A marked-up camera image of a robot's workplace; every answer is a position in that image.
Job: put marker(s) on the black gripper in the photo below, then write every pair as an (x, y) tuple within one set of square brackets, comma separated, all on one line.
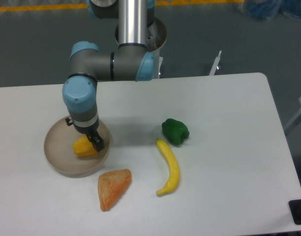
[(89, 128)]

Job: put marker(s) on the yellow banana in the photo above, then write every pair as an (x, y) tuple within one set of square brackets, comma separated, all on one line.
[(173, 166)]

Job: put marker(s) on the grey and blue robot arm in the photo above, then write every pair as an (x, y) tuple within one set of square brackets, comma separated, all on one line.
[(88, 66)]

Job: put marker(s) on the green bell pepper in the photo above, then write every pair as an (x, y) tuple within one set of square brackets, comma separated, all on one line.
[(175, 131)]

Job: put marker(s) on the blue plastic bags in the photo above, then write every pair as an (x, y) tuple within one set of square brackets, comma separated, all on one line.
[(268, 9)]

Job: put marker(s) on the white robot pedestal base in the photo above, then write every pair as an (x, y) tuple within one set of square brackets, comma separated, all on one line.
[(156, 38)]

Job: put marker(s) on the beige round plate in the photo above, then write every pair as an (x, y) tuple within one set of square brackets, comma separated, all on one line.
[(58, 149)]

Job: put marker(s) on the orange triangular bread slice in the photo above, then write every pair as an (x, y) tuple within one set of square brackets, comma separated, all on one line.
[(111, 186)]

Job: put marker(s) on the yellow bell pepper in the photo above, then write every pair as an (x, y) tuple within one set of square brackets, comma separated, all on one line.
[(83, 147)]

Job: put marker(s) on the black box at table edge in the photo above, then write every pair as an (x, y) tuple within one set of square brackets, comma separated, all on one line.
[(295, 208)]

